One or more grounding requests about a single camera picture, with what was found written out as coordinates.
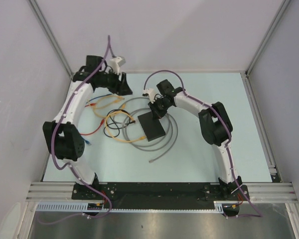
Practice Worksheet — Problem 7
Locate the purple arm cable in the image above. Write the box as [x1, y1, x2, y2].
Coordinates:
[37, 35, 115, 225]
[144, 70, 264, 218]

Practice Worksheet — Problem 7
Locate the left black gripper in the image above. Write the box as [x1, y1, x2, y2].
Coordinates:
[97, 68, 132, 96]

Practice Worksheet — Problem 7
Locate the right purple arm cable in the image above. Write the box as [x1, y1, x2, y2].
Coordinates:
[144, 70, 264, 218]

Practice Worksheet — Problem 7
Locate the red ethernet cable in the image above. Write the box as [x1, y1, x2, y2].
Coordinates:
[79, 99, 105, 136]

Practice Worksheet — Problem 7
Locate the right aluminium side rail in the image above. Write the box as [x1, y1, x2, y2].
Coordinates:
[240, 72, 281, 183]

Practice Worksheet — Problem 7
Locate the white slotted cable duct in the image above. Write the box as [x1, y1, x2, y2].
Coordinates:
[36, 202, 223, 213]

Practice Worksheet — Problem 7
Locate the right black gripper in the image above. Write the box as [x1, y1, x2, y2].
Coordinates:
[149, 98, 172, 122]

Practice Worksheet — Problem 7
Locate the aluminium front frame rail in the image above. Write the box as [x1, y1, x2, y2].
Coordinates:
[26, 182, 298, 203]

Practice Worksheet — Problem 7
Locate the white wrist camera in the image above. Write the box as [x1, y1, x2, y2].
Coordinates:
[142, 88, 156, 104]
[108, 56, 126, 75]

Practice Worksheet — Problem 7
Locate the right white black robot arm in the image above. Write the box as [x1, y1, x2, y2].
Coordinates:
[143, 80, 242, 200]

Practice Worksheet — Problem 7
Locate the grey ethernet cable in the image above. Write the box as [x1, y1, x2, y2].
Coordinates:
[122, 97, 179, 164]

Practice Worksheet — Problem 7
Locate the right aluminium corner post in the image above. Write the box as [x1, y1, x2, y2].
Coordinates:
[245, 0, 293, 77]

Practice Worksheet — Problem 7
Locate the black power cable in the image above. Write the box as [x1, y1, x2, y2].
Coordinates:
[103, 108, 138, 137]

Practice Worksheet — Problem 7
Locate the left aluminium corner post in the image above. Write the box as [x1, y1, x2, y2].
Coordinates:
[27, 0, 73, 77]

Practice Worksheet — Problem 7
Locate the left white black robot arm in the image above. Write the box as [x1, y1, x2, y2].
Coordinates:
[43, 55, 133, 199]

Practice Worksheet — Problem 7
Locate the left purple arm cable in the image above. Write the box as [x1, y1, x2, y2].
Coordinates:
[37, 35, 115, 225]

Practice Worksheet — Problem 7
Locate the aluminium corner post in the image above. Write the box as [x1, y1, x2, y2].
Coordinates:
[27, 0, 73, 77]
[245, 0, 293, 77]

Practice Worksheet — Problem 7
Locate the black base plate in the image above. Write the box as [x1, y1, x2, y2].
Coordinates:
[71, 182, 250, 211]

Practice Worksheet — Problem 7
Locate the black network switch box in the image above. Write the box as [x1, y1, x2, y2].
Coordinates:
[138, 112, 166, 142]

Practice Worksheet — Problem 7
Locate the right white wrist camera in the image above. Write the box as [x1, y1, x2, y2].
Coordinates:
[142, 88, 156, 104]

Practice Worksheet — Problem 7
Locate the yellow ethernet cable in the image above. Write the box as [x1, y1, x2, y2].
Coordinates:
[89, 96, 124, 118]
[106, 104, 147, 143]

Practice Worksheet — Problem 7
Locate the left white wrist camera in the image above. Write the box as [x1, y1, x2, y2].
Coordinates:
[108, 56, 126, 75]

